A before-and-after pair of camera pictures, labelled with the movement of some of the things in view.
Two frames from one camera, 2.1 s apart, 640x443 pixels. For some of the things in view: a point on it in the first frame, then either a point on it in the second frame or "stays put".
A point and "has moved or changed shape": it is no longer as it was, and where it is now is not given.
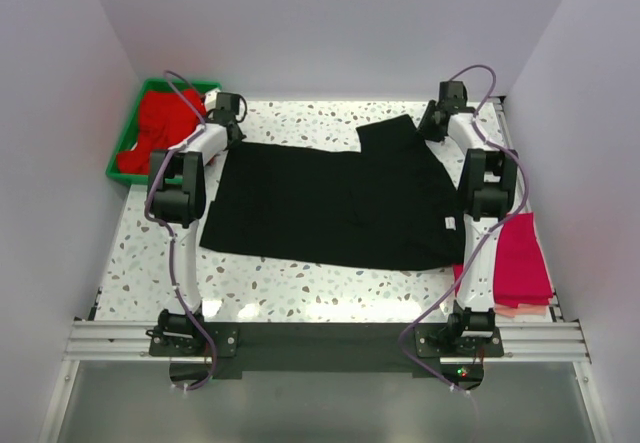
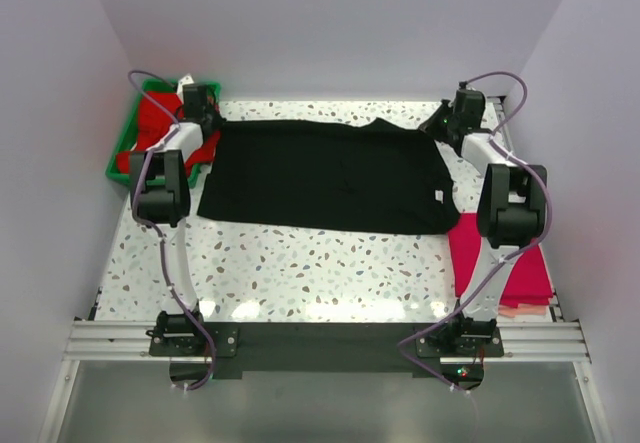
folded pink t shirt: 522,309 stays put
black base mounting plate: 225,350 stays put
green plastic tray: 130,132 stays put
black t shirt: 387,206 has moved or changed shape
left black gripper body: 234,130 → 208,119
